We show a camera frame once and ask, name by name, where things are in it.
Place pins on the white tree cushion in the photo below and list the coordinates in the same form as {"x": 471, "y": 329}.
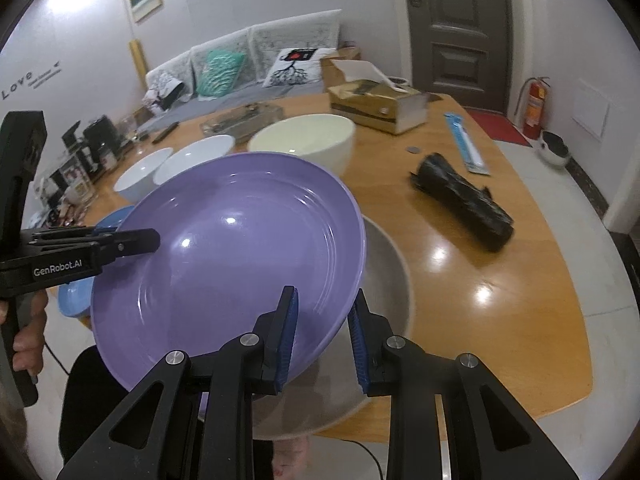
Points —
{"x": 295, "y": 66}

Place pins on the blue toothbrush package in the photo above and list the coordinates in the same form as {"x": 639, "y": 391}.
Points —
{"x": 472, "y": 159}

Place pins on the gold tissue box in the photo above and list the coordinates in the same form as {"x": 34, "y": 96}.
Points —
{"x": 361, "y": 92}

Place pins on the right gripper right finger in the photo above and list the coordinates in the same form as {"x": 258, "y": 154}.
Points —
{"x": 368, "y": 333}

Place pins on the wine glass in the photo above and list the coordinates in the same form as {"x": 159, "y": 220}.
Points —
{"x": 128, "y": 127}

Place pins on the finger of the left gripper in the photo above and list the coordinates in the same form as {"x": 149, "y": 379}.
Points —
{"x": 119, "y": 244}

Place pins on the dark door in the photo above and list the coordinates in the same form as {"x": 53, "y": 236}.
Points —
{"x": 462, "y": 48}

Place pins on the black wrapped roll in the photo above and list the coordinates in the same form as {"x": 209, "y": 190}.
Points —
{"x": 473, "y": 207}

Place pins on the grey sofa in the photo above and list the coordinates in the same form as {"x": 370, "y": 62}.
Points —
{"x": 260, "y": 62}

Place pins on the black remote control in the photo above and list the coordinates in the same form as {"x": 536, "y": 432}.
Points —
{"x": 165, "y": 133}

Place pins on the cream bowl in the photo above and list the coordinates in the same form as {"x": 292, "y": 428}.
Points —
{"x": 326, "y": 140}

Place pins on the person's left hand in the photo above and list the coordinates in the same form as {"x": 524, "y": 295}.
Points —
{"x": 28, "y": 344}

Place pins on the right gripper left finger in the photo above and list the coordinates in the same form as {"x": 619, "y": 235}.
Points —
{"x": 276, "y": 332}

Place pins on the red fire extinguisher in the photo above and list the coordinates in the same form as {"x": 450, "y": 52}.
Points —
{"x": 533, "y": 95}

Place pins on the teal cushion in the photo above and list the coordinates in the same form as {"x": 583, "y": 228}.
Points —
{"x": 220, "y": 72}

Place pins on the glass ashtray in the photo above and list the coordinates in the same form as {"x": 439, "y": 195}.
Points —
{"x": 243, "y": 122}

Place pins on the black kettle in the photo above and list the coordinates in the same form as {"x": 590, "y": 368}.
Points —
{"x": 102, "y": 132}

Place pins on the blue plate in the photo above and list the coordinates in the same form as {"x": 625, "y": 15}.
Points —
{"x": 74, "y": 296}

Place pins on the green jar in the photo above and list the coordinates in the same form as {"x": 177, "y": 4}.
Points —
{"x": 108, "y": 159}

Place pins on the purple plate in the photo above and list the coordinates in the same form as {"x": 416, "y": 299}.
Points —
{"x": 234, "y": 232}

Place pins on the black white cushion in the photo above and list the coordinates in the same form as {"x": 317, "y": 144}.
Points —
{"x": 163, "y": 91}

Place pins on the white black helmet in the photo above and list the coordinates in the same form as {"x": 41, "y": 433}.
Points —
{"x": 552, "y": 149}

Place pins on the clear photo frame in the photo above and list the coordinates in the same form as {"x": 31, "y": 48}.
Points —
{"x": 72, "y": 180}

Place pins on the white bowl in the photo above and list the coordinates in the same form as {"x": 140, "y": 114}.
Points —
{"x": 137, "y": 181}
{"x": 192, "y": 155}

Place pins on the red door mat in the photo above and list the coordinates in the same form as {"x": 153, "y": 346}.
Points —
{"x": 498, "y": 128}

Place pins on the white wall panel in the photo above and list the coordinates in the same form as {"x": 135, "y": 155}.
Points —
{"x": 590, "y": 109}

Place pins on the grey plate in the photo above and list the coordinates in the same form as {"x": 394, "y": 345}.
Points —
{"x": 336, "y": 384}

